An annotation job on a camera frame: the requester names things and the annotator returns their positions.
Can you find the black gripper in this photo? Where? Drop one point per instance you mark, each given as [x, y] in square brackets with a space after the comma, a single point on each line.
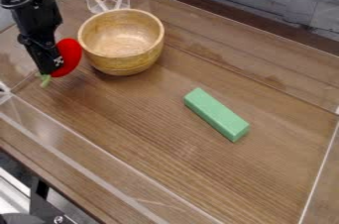
[37, 18]

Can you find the clear acrylic corner bracket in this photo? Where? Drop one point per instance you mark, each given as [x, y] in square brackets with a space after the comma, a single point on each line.
[97, 6]

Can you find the green rectangular block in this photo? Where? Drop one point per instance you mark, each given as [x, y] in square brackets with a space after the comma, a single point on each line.
[229, 124]

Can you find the black metal table leg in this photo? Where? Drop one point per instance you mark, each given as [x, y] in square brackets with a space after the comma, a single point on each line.
[41, 189]

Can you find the wooden bowl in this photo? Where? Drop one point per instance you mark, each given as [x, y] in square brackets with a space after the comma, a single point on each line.
[121, 40]

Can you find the clear acrylic tray wall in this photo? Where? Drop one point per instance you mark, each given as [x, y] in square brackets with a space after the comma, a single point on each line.
[123, 149]

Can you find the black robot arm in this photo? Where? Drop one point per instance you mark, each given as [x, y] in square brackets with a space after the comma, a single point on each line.
[37, 18]

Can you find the red plush fruit green leaf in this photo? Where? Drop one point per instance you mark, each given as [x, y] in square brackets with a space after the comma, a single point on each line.
[71, 51]

